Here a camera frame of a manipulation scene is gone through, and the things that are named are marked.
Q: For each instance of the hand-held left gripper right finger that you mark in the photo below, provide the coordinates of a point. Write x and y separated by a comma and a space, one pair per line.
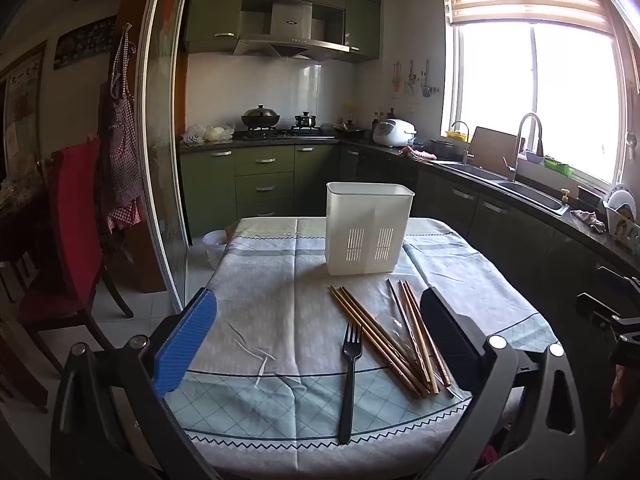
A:
450, 340

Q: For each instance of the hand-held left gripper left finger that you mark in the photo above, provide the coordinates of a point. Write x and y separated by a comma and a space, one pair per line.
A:
185, 345

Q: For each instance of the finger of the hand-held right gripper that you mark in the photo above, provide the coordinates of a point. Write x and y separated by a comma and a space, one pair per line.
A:
607, 310
622, 284

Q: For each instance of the pile of wooden chopsticks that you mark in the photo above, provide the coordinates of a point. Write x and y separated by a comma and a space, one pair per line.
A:
380, 342

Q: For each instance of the black plastic fork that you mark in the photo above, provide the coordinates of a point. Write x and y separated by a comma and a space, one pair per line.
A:
348, 400

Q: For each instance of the white plastic utensil holder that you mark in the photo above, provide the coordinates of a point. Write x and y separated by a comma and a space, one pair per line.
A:
370, 210

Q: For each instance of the dish rack with plates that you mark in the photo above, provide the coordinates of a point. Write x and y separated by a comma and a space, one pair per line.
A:
622, 217

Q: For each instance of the grey dish rag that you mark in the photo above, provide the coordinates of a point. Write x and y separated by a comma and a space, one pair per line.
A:
589, 220

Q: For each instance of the white waste bin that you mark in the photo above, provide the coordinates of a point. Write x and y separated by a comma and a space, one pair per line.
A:
216, 250

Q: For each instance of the dark kitchen countertop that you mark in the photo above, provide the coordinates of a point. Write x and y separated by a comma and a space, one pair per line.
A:
545, 215

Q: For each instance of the pale patterned tablecloth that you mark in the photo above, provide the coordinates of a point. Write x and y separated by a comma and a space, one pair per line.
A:
280, 300

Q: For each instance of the steel double sink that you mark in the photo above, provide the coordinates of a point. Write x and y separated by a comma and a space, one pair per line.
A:
525, 192

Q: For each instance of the green container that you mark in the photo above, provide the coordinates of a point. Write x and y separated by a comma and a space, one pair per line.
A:
557, 166

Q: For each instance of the chair with red cover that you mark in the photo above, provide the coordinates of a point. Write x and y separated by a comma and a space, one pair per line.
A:
75, 235

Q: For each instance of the green base cabinets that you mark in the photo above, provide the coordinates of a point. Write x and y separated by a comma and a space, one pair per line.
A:
265, 180

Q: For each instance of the steel kitchen faucet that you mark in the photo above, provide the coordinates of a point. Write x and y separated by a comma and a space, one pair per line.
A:
520, 130

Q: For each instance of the wooden cutting board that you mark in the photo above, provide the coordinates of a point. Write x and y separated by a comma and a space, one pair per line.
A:
492, 147

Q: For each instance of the red checked cloth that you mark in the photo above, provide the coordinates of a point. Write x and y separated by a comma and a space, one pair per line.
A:
417, 154

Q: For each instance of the red checked apron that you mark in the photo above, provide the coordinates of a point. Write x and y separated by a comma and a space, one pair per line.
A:
120, 160

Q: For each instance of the kitchen window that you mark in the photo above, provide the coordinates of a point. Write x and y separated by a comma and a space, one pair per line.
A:
565, 95

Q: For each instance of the yellow container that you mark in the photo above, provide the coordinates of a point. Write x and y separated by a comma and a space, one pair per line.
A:
456, 135

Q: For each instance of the sliding glass door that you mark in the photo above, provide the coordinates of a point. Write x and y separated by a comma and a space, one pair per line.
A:
162, 135

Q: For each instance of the white plastic bags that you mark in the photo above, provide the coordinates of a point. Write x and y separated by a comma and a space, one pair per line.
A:
210, 134

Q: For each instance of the white rice cooker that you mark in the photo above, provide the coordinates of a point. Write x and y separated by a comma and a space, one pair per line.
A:
392, 132

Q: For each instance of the dark condiment bottles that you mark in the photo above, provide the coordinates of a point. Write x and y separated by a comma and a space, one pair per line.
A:
382, 120

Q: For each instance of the black frying pan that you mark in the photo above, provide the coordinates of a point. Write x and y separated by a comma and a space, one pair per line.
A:
350, 132

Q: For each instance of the gas stove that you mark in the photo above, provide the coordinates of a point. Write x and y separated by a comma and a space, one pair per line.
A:
280, 133

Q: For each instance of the black wok with lid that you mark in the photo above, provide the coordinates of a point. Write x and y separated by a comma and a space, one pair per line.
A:
260, 119

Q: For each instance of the small black pot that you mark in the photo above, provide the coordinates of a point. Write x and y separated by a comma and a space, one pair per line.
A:
305, 121

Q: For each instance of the striped window blind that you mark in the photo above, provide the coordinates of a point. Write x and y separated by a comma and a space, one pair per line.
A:
525, 5

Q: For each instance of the steel range hood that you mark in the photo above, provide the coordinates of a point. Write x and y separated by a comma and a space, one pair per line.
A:
292, 42

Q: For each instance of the green upper cabinets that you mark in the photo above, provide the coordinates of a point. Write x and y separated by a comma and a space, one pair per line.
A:
215, 10

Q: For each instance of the wooden door post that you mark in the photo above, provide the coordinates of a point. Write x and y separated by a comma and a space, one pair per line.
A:
137, 260

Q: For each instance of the hanging wall utensils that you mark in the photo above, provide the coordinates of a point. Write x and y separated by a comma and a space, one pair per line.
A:
411, 80

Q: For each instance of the framed wall poster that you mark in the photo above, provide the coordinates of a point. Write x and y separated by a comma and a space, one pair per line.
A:
22, 105

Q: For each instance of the dark wall poster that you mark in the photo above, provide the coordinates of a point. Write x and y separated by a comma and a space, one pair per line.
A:
85, 42

